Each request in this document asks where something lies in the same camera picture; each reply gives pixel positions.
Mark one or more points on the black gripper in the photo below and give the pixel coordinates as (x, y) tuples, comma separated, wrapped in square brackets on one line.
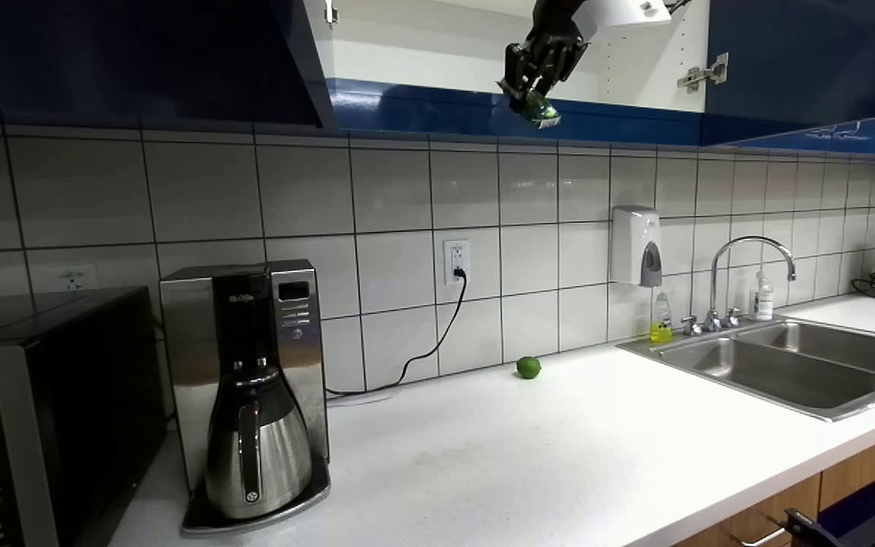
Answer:
[(549, 52)]

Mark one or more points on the green snack packet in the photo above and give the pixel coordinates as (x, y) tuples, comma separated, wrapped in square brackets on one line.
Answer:
[(542, 115)]

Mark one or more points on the blue upper cabinet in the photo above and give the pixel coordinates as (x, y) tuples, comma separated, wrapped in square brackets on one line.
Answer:
[(787, 73)]

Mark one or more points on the wooden lower cabinet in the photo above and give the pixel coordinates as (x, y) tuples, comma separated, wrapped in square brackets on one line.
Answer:
[(812, 497)]

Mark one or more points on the white soap dispenser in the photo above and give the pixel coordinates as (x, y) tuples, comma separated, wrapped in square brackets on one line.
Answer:
[(635, 246)]

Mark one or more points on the yellow dish soap bottle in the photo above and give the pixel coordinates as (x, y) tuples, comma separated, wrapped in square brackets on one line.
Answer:
[(660, 320)]

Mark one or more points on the green lime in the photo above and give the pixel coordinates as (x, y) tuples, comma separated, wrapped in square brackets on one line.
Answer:
[(530, 367)]

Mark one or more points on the chrome sink faucet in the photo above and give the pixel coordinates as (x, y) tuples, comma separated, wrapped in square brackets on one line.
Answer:
[(737, 285)]

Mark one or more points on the steel coffee maker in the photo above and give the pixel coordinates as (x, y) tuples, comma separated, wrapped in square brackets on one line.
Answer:
[(244, 346)]

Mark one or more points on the stainless steel sink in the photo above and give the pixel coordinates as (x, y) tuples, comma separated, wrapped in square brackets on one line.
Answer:
[(812, 370)]

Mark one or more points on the black microwave oven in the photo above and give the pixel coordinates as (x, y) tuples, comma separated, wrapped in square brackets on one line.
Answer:
[(80, 414)]

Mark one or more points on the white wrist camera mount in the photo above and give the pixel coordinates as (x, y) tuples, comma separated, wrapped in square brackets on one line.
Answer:
[(596, 15)]

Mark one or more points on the white wall outlet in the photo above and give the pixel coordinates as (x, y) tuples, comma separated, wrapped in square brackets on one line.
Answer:
[(457, 259), (73, 278)]

